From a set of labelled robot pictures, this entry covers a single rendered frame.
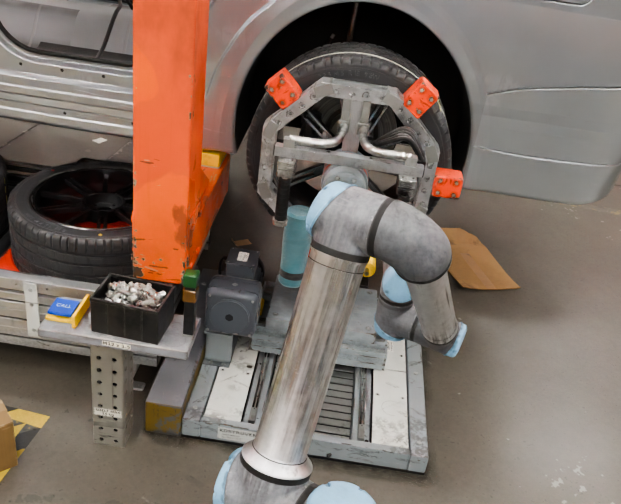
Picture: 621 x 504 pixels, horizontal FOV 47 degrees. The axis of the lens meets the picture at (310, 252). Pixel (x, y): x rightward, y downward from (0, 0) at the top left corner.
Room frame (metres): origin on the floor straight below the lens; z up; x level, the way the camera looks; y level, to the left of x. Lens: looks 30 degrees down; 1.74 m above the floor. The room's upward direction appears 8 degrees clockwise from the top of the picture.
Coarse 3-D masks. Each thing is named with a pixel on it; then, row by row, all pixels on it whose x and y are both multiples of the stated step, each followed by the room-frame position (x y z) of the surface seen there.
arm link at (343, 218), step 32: (320, 192) 1.22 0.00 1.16; (352, 192) 1.21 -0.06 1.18; (320, 224) 1.18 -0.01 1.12; (352, 224) 1.16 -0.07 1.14; (320, 256) 1.16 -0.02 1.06; (352, 256) 1.15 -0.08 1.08; (320, 288) 1.13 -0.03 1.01; (352, 288) 1.14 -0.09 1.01; (320, 320) 1.11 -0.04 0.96; (288, 352) 1.10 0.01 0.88; (320, 352) 1.09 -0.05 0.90; (288, 384) 1.07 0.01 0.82; (320, 384) 1.08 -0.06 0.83; (288, 416) 1.04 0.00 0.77; (256, 448) 1.04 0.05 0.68; (288, 448) 1.02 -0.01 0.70; (224, 480) 1.01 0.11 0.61; (256, 480) 0.98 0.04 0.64; (288, 480) 0.99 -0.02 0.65
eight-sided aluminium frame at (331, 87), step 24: (312, 96) 2.07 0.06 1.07; (336, 96) 2.06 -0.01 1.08; (360, 96) 2.05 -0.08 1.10; (384, 96) 2.05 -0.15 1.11; (288, 120) 2.06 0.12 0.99; (408, 120) 2.09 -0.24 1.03; (264, 144) 2.06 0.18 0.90; (432, 144) 2.05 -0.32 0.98; (264, 168) 2.06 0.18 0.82; (432, 168) 2.05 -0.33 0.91; (264, 192) 2.06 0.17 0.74
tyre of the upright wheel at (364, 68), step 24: (336, 48) 2.28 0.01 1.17; (360, 48) 2.27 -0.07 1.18; (384, 48) 2.34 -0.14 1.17; (312, 72) 2.14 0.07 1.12; (336, 72) 2.14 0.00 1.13; (360, 72) 2.14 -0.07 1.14; (384, 72) 2.14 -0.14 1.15; (408, 72) 2.19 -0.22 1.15; (264, 96) 2.21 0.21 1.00; (264, 120) 2.14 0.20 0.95; (432, 120) 2.13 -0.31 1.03
